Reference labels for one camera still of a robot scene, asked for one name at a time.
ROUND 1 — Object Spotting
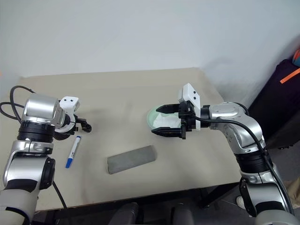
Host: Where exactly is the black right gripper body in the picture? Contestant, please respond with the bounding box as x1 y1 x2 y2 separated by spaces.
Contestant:
178 100 197 140

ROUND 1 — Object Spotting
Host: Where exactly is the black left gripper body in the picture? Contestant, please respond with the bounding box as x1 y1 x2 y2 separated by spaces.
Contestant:
69 113 83 132

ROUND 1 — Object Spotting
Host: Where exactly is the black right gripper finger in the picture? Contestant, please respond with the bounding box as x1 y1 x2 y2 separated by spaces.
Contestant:
151 126 186 140
155 104 181 115

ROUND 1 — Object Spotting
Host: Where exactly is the white tissue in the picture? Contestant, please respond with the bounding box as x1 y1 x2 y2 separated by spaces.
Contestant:
153 113 182 129

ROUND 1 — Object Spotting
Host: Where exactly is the light green bowl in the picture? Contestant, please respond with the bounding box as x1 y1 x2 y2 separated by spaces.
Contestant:
146 105 182 132

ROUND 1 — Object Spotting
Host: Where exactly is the white marker with blue cap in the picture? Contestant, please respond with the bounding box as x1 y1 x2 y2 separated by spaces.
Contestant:
65 135 83 169

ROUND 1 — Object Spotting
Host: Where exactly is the grey rectangular sponge block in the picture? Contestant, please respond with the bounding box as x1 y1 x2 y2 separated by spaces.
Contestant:
107 145 157 175

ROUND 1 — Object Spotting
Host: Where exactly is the dark rounded shape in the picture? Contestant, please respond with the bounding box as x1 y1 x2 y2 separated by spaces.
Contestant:
170 203 195 225
112 202 141 225

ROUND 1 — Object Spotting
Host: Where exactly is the black case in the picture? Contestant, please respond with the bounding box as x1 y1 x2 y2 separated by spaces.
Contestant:
247 58 300 150

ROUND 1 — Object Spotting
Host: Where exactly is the white shoe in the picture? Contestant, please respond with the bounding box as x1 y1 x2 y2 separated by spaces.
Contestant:
235 195 247 208

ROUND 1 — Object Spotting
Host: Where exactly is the orange tape strip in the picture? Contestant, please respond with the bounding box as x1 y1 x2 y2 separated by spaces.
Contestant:
279 67 300 85

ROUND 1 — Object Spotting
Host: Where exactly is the colourful round object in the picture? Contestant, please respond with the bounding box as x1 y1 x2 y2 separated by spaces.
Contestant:
292 47 300 68

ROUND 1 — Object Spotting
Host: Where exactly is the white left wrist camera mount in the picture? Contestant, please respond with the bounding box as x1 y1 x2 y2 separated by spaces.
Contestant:
58 96 81 113

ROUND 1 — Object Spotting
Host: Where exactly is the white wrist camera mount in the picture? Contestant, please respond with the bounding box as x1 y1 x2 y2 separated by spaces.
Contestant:
177 82 202 131
58 96 81 113

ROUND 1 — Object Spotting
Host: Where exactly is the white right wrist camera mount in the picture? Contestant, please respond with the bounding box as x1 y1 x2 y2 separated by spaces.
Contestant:
177 82 202 131

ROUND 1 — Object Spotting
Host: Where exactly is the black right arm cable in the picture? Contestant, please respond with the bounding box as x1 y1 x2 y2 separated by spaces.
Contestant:
195 116 295 215

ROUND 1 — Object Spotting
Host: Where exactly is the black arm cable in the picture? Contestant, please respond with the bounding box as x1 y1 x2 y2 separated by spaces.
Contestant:
195 116 295 215
0 86 68 210

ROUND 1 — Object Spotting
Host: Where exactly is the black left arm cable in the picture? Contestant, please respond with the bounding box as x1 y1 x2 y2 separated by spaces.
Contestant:
0 86 68 210

